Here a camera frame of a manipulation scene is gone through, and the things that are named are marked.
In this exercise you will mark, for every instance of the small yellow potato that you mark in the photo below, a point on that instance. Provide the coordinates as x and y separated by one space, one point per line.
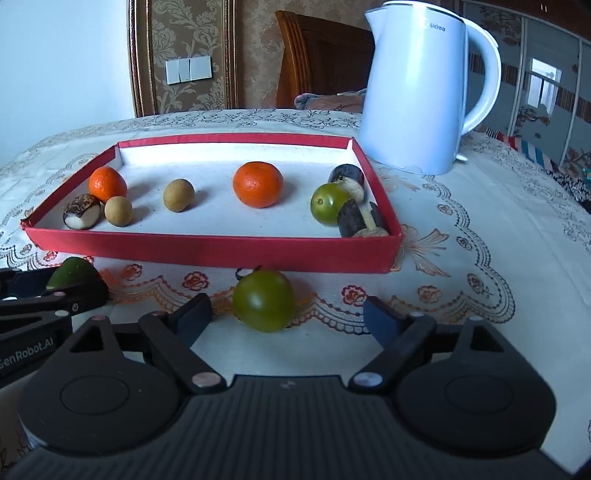
178 195

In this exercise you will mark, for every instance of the small orange tangerine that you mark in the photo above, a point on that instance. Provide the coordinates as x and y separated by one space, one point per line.
107 183

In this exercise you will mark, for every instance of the brown wooden headboard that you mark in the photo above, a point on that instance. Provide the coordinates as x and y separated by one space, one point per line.
323 55

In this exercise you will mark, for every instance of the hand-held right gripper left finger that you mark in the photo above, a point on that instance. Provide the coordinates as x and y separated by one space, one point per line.
196 318

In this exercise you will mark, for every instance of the floral sliding door wardrobe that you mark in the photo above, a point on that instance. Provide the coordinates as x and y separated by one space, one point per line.
545 69

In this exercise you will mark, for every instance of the gilded wall moulding frame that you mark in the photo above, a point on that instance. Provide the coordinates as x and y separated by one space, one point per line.
184 27

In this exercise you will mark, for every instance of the peach blanket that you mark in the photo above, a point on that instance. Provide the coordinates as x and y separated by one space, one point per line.
332 102

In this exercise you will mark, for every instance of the round green jujube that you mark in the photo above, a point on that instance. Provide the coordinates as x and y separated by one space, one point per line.
330 204
263 300

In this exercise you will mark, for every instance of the striped bedding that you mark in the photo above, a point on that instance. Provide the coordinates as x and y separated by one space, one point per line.
540 157

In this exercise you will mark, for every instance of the white wall light switch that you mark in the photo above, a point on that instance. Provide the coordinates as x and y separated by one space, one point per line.
189 70

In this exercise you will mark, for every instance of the white electric kettle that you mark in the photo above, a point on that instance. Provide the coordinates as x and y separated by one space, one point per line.
415 92

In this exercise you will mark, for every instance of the red cardboard box tray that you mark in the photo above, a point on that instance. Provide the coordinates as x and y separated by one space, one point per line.
212 217

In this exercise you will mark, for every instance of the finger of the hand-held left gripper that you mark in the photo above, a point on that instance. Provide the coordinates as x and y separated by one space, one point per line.
23 281
78 297

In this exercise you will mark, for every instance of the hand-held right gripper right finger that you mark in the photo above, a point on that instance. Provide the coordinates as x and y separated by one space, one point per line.
383 321

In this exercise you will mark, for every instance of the large orange tangerine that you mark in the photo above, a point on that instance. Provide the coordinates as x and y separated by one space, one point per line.
257 183

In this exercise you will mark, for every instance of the dark green bumpy fruit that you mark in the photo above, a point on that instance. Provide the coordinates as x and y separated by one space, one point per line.
74 272

